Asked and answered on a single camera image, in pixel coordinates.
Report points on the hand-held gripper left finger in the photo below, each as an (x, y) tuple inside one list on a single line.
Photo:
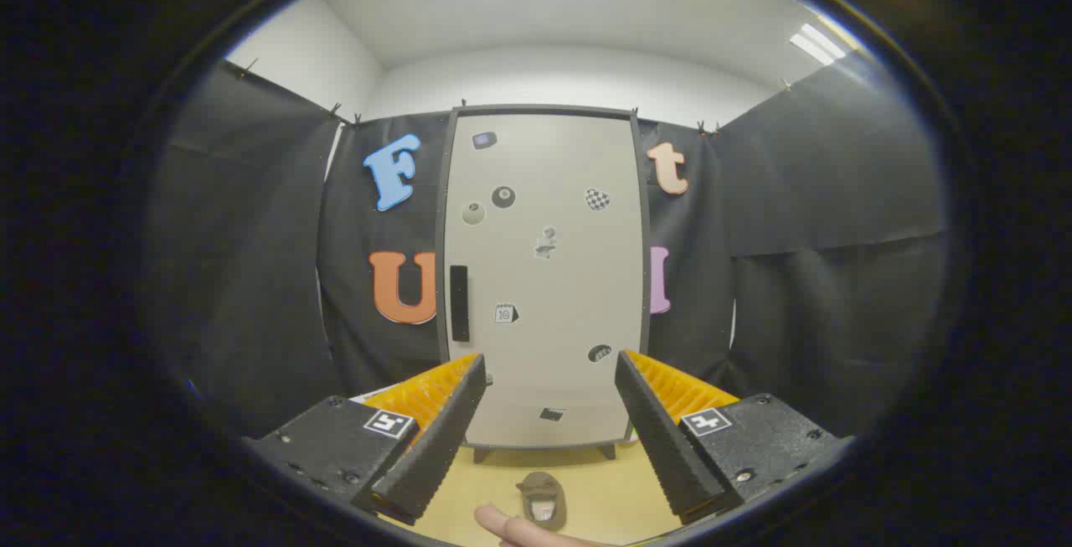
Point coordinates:
[(444, 446)]

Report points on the small ceiling light panel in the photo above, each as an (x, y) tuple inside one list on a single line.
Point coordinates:
[(816, 44)]

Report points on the black backdrop cloth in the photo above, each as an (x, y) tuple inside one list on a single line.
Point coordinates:
[(796, 237)]

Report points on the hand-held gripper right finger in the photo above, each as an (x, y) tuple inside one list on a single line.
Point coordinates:
[(662, 438)]

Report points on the brown fluffy shoe with bow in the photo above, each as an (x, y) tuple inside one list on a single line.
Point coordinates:
[(543, 501)]

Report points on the grey shoe cabinet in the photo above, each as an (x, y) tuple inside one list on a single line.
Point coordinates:
[(440, 237)]

